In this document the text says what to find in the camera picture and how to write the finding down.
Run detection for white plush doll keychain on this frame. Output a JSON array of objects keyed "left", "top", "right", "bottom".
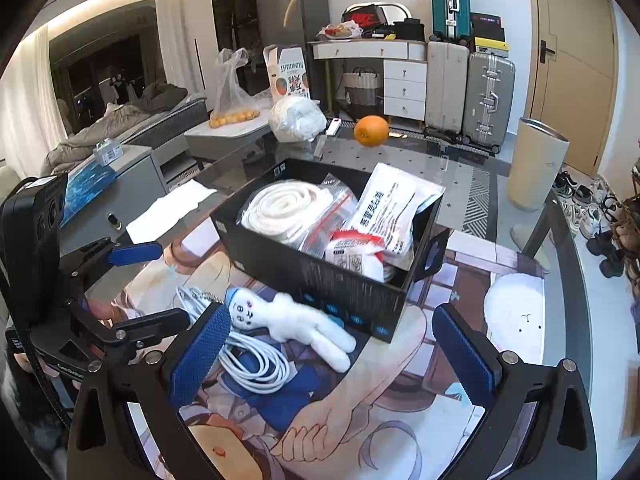
[{"left": 224, "top": 287, "right": 357, "bottom": 373}]

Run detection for white towel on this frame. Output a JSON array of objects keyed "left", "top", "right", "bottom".
[{"left": 236, "top": 180, "right": 334, "bottom": 246}]

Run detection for black storage box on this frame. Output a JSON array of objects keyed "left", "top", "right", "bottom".
[{"left": 210, "top": 158, "right": 446, "bottom": 342}]

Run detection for clear zip bag red seal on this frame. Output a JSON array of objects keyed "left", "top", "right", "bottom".
[{"left": 297, "top": 174, "right": 358, "bottom": 258}]

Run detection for red white zip snack bag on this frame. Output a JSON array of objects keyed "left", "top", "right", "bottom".
[{"left": 324, "top": 230, "right": 385, "bottom": 282}]

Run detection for silver medicine pouch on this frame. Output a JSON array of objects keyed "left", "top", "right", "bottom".
[{"left": 344, "top": 162, "right": 445, "bottom": 271}]

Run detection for person's hand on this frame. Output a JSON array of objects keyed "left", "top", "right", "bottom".
[{"left": 12, "top": 351, "right": 82, "bottom": 386}]

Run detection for grey side cabinet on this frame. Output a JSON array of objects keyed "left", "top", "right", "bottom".
[{"left": 60, "top": 145, "right": 168, "bottom": 255}]

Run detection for printed anime cloth mat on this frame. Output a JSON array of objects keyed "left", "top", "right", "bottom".
[{"left": 84, "top": 216, "right": 549, "bottom": 480}]

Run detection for bed with grey bedding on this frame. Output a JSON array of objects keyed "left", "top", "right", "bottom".
[{"left": 39, "top": 81, "right": 206, "bottom": 177}]

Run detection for clear bag of small oranges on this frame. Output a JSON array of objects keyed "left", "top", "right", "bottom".
[{"left": 208, "top": 48, "right": 260, "bottom": 129}]

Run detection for white crumpled plastic bag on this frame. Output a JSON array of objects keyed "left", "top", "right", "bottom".
[{"left": 268, "top": 96, "right": 326, "bottom": 143}]

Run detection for shoe rack with shoes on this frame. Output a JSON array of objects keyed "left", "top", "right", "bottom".
[{"left": 614, "top": 162, "right": 640, "bottom": 302}]

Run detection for white carton with print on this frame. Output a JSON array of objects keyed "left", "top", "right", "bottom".
[{"left": 262, "top": 44, "right": 310, "bottom": 103}]

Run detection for white remote control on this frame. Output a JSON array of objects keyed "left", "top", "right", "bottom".
[{"left": 326, "top": 118, "right": 342, "bottom": 136}]

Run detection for orange fruit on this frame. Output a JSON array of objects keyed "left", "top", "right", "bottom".
[{"left": 354, "top": 115, "right": 390, "bottom": 148}]

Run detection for beige cylindrical trash bin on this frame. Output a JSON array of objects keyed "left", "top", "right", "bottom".
[{"left": 508, "top": 117, "right": 570, "bottom": 211}]

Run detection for dark grey refrigerator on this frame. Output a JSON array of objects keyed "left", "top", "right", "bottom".
[{"left": 257, "top": 0, "right": 330, "bottom": 110}]

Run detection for white dresser with drawers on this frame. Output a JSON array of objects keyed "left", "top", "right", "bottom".
[{"left": 311, "top": 39, "right": 427, "bottom": 124}]

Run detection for silver ribbed suitcase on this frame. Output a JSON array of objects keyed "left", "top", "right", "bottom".
[{"left": 462, "top": 52, "right": 516, "bottom": 154}]

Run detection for light grey suitcase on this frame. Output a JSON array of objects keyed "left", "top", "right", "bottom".
[{"left": 425, "top": 41, "right": 470, "bottom": 136}]

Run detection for wooden door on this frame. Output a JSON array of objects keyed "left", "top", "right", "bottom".
[{"left": 526, "top": 0, "right": 617, "bottom": 177}]

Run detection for teal suitcase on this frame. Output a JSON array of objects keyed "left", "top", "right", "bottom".
[{"left": 430, "top": 0, "right": 472, "bottom": 47}]

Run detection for white coiled cable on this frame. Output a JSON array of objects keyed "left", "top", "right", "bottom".
[{"left": 174, "top": 285, "right": 292, "bottom": 396}]

